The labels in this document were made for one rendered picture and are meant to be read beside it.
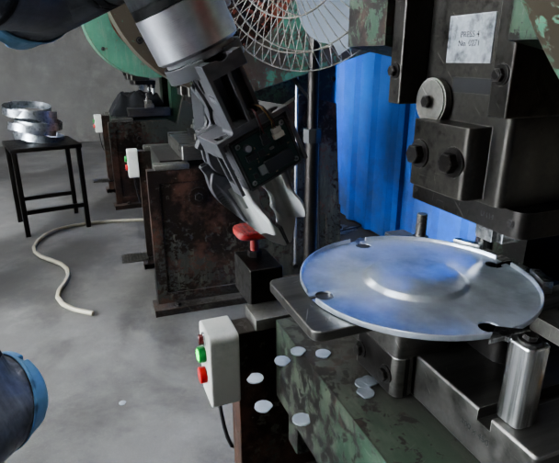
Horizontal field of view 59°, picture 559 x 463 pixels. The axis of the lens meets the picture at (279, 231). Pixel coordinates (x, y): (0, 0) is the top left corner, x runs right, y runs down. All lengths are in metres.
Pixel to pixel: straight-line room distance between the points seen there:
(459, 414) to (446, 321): 0.11
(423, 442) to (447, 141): 0.34
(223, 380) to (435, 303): 0.40
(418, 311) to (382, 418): 0.14
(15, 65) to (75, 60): 0.70
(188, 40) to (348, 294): 0.33
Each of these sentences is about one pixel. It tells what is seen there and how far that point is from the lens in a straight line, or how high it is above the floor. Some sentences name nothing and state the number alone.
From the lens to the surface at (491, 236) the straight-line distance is 0.69.
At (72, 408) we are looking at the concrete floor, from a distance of 1.79.
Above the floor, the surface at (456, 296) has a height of 0.78.
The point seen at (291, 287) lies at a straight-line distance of 0.61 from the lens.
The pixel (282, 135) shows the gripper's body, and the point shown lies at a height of 0.98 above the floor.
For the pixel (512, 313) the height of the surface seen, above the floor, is 0.78.
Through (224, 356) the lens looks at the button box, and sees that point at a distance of 0.83.
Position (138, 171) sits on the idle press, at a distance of 2.53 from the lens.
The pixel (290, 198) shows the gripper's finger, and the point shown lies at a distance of 0.50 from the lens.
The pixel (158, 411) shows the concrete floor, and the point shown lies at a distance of 1.69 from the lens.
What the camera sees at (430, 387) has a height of 0.68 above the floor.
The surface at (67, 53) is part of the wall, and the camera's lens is 7.07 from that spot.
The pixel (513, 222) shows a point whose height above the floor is 0.88.
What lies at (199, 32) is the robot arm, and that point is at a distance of 0.42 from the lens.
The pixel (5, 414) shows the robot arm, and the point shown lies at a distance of 0.72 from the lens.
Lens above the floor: 1.04
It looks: 19 degrees down
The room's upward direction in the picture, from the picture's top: straight up
